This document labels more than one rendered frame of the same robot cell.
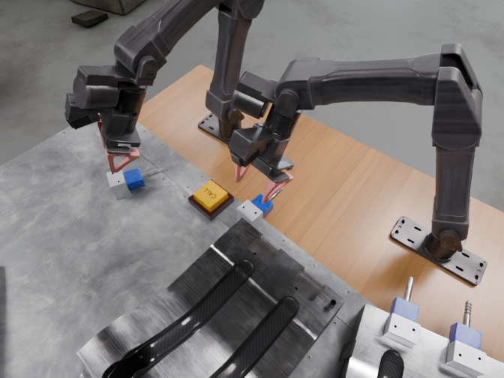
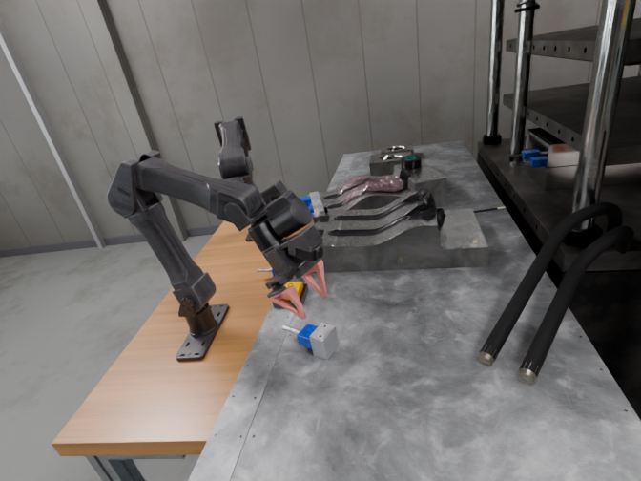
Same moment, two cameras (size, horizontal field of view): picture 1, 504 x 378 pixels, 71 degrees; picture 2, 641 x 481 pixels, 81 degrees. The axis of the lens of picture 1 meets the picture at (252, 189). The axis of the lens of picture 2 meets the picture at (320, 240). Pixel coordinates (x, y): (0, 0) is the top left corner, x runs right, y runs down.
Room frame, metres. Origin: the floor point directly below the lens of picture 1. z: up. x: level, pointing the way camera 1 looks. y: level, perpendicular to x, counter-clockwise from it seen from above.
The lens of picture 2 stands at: (0.79, 0.90, 1.38)
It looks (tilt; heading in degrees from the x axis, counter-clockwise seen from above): 26 degrees down; 243
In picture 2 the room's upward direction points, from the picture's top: 10 degrees counter-clockwise
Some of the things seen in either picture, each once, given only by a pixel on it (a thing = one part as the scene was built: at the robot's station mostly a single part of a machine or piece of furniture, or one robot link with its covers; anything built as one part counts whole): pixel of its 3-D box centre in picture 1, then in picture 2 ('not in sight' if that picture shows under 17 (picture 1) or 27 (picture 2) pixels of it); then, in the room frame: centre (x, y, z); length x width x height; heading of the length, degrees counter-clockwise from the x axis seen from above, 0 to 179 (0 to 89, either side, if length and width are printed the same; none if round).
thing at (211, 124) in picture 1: (229, 124); (200, 319); (0.73, 0.06, 0.84); 0.20 x 0.07 x 0.08; 53
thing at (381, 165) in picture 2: not in sight; (391, 163); (-0.41, -0.51, 0.84); 0.20 x 0.15 x 0.07; 137
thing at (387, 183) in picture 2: not in sight; (370, 183); (-0.05, -0.22, 0.90); 0.26 x 0.18 x 0.08; 155
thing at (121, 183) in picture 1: (138, 178); (306, 335); (0.55, 0.29, 0.83); 0.13 x 0.05 x 0.05; 115
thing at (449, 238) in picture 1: (452, 226); not in sight; (0.36, -0.41, 0.90); 0.09 x 0.06 x 0.06; 158
